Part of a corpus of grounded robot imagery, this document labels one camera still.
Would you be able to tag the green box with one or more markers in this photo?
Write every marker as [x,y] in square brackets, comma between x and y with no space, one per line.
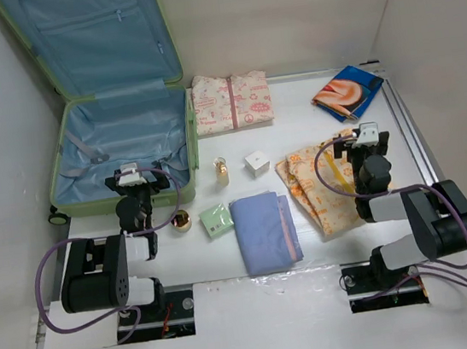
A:
[216,220]

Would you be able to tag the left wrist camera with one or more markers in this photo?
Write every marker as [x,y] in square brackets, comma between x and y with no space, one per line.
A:
[129,175]

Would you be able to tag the small white box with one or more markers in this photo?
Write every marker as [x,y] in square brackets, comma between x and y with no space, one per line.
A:
[257,163]

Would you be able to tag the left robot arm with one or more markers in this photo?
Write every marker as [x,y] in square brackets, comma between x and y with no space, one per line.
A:
[97,273]

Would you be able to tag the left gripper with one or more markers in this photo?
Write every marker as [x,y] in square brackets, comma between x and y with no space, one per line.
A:
[153,187]

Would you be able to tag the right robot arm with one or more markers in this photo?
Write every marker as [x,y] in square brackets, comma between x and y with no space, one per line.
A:
[437,214]

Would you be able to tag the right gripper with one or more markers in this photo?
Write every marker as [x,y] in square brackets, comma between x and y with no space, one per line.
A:
[342,145]

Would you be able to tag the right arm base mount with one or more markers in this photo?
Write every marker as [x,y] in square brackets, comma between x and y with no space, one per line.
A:
[366,291]

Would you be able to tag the green suitcase blue lining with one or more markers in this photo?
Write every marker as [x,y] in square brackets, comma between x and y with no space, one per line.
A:
[116,67]

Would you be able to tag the blue cloth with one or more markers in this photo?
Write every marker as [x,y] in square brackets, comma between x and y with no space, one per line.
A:
[265,233]

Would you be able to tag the pink patterned folded garment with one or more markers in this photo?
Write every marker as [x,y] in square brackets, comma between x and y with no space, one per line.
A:
[225,104]

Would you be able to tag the blue orange ear print bag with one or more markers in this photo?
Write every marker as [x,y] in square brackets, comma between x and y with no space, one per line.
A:
[348,95]

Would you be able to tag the orange patterned garment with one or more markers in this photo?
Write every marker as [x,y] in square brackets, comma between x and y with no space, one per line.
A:
[302,173]

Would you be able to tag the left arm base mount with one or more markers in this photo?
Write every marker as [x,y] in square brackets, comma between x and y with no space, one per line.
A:
[172,319]

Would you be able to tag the round gold jar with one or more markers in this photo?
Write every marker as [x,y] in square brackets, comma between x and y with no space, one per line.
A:
[182,221]

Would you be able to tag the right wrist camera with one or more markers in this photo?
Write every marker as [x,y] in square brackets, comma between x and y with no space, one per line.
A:
[367,134]

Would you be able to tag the gold perfume bottle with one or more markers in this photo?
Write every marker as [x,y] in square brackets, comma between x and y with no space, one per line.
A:
[221,171]

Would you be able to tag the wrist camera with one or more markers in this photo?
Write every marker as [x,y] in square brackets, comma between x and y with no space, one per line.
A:
[129,175]
[367,134]

